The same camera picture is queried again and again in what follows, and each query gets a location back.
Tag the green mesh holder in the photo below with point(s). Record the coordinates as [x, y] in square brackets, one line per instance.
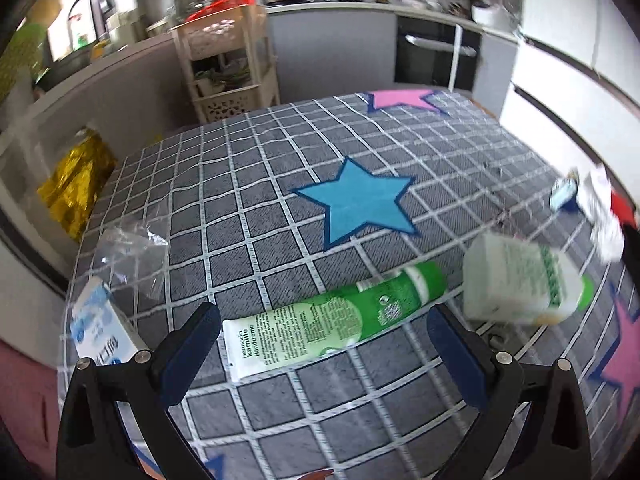
[20, 60]

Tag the red plastic stool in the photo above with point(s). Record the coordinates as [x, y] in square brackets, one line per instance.
[625, 208]

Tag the white bottle with green print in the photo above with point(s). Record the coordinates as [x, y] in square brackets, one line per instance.
[515, 280]

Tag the pink cloth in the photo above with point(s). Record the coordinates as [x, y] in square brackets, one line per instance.
[27, 400]

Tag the cream storage cart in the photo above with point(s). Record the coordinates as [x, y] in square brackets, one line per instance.
[225, 60]

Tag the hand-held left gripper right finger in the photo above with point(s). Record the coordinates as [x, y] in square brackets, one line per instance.
[457, 360]

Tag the grey lower cabinets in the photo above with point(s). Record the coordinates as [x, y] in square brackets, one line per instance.
[330, 55]

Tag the yellow hanging cloth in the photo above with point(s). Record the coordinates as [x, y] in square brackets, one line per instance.
[47, 10]

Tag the white refrigerator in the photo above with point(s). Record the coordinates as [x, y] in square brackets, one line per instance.
[575, 35]

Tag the clear plastic wrap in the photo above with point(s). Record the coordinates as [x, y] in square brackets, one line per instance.
[130, 255]

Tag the grey checked star tablecloth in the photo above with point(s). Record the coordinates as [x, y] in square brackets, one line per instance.
[310, 240]

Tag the red plastic basket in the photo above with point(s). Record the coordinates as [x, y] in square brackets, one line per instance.
[227, 0]

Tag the white pole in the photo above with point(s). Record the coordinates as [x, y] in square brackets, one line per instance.
[454, 60]

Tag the blue and white box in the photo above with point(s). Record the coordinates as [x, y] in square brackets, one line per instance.
[97, 325]

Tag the green dish soap bottle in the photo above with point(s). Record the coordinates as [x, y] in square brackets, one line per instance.
[81, 41]

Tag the gold foil bag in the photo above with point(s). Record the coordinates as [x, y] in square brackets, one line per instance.
[75, 185]

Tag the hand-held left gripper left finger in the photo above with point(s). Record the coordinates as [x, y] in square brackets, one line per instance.
[186, 355]

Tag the black built-in oven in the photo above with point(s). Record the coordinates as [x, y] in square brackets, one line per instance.
[425, 55]

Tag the green cream tube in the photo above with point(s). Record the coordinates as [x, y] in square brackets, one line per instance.
[325, 320]

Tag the blue plastic bag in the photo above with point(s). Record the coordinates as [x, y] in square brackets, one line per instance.
[564, 192]

